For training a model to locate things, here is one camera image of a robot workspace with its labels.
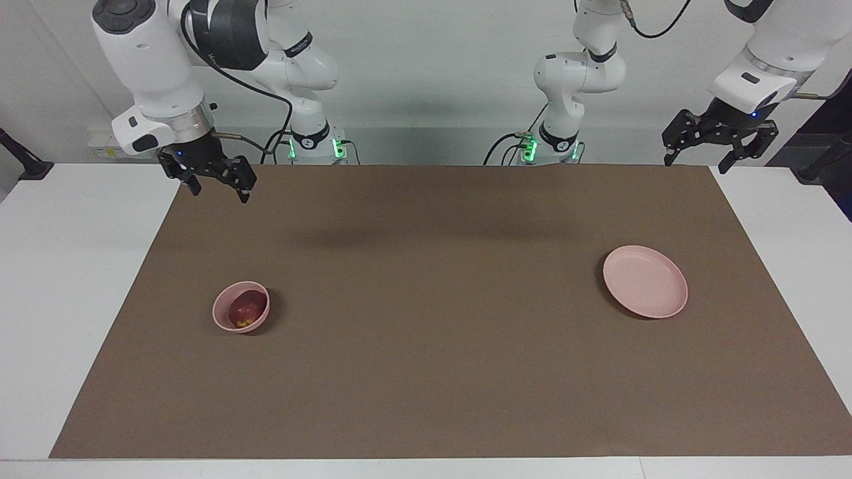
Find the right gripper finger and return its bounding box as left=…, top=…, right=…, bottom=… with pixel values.
left=158, top=154, right=202, bottom=197
left=213, top=156, right=258, bottom=204

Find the black base cable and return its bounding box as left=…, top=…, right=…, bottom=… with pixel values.
left=483, top=100, right=550, bottom=166
left=259, top=128, right=294, bottom=166

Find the dark panel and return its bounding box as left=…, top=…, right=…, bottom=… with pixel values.
left=765, top=73, right=852, bottom=222

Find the black left base cable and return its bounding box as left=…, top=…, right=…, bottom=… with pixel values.
left=483, top=100, right=550, bottom=166

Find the black stand foot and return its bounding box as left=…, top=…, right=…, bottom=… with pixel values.
left=0, top=126, right=55, bottom=182
left=797, top=130, right=852, bottom=185

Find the black right base cable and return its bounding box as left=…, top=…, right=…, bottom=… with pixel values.
left=259, top=128, right=294, bottom=166

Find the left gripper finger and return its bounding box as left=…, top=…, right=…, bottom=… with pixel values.
left=718, top=121, right=779, bottom=175
left=662, top=110, right=713, bottom=167

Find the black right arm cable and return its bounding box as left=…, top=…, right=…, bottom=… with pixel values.
left=180, top=0, right=294, bottom=160

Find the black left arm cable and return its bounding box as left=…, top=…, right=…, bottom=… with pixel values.
left=619, top=0, right=693, bottom=39

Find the brown table mat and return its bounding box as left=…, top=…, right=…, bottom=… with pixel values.
left=49, top=164, right=852, bottom=460

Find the pink bowl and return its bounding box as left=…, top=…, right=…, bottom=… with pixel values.
left=212, top=281, right=271, bottom=334

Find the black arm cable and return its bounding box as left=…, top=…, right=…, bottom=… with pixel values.
left=180, top=0, right=294, bottom=160
left=619, top=0, right=693, bottom=39

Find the white wall power strip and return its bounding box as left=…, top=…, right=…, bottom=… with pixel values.
left=88, top=132, right=134, bottom=161

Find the pink plate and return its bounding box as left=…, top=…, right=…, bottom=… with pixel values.
left=602, top=245, right=689, bottom=319

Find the dark red apple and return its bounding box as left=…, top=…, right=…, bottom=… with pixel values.
left=228, top=291, right=266, bottom=329

